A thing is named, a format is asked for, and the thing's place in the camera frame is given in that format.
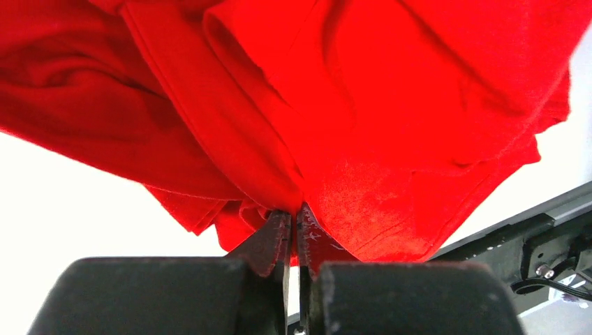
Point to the red t shirt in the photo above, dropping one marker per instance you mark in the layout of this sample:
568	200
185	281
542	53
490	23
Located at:
394	120

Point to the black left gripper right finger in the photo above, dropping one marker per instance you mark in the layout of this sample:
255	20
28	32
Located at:
341	295

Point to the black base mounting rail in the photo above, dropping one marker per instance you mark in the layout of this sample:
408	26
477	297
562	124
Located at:
542	257

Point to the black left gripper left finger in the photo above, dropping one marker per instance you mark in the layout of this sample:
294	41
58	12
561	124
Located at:
244	292

